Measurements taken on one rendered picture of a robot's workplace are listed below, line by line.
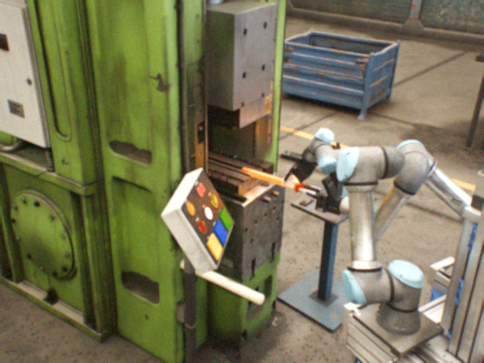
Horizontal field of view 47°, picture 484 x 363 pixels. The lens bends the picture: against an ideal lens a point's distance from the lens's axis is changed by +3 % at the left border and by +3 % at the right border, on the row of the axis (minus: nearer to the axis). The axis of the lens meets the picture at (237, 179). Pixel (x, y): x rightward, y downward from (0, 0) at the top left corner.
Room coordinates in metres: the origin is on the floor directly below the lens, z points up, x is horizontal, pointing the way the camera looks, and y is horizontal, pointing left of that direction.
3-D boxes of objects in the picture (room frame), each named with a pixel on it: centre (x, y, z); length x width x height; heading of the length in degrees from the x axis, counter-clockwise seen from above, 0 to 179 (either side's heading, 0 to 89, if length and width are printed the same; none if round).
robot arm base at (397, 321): (1.55, -0.59, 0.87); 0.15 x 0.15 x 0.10
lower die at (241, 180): (2.46, 0.11, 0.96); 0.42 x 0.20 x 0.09; 55
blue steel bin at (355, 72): (6.41, -1.14, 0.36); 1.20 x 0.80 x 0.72; 55
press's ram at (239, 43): (2.49, 0.08, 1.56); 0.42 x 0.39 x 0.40; 55
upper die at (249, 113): (2.46, 0.11, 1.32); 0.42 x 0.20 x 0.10; 55
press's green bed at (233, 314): (2.51, 0.09, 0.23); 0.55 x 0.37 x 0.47; 55
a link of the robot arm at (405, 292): (1.55, -0.58, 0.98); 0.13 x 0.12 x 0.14; 99
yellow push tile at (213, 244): (1.71, 0.08, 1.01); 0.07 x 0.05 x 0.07; 170
